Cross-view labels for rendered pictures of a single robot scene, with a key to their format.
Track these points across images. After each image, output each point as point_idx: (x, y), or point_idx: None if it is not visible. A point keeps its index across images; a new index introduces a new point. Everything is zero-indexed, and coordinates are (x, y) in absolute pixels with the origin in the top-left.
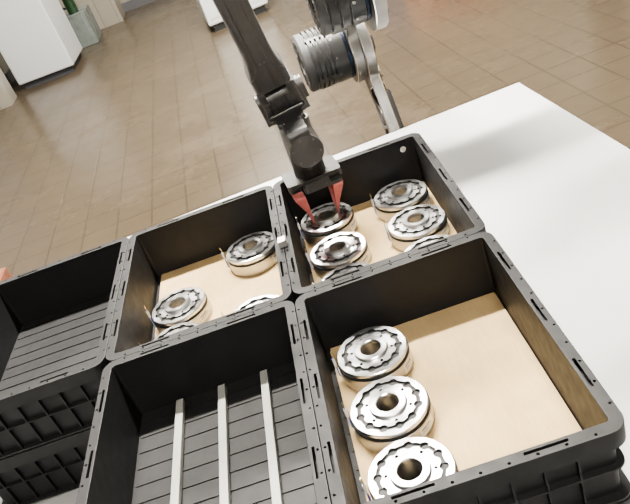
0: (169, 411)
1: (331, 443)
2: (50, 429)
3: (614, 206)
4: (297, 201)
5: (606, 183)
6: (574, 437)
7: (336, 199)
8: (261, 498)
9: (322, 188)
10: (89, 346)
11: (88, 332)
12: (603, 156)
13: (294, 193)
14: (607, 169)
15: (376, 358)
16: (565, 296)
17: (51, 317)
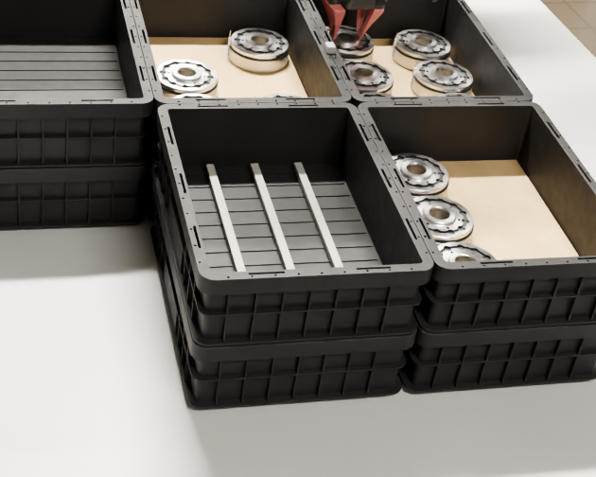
0: (195, 172)
1: (422, 220)
2: (56, 154)
3: None
4: (336, 12)
5: (594, 106)
6: None
7: (367, 25)
8: (318, 260)
9: (363, 8)
10: (65, 86)
11: (57, 71)
12: (593, 79)
13: (333, 3)
14: None
15: (423, 179)
16: None
17: None
